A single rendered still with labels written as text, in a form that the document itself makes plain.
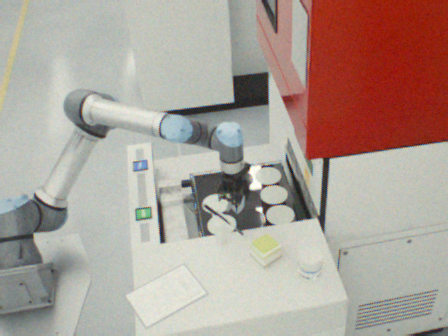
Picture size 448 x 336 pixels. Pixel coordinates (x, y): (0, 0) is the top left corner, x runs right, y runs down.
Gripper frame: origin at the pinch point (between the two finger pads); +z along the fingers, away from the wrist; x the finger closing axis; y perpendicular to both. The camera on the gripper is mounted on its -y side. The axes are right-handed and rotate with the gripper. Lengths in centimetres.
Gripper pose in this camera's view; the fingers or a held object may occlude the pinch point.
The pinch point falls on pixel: (237, 208)
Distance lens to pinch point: 192.2
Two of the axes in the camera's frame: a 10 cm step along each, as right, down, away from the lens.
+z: -0.1, 7.4, 6.7
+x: 9.6, 1.8, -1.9
